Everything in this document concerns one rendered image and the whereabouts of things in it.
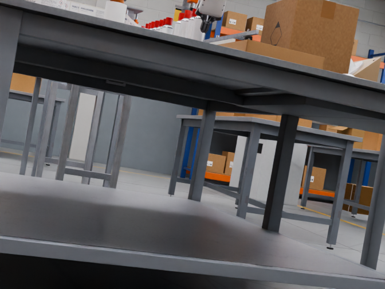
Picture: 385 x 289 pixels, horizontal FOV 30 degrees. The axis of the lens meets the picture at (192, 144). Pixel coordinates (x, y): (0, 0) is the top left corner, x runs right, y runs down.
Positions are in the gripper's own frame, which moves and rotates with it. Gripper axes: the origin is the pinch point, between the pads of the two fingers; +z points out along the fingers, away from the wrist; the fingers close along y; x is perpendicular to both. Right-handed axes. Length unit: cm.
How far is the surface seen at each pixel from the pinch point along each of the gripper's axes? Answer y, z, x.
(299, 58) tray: -5, -11, 72
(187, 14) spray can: 1.1, 0.5, -21.0
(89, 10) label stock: 35, 15, -52
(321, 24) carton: -28.1, -17.3, 35.9
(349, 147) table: -175, 80, -137
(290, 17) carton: -18.0, -16.3, 31.1
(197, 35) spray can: 0.2, 4.6, -4.9
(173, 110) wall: -260, 270, -733
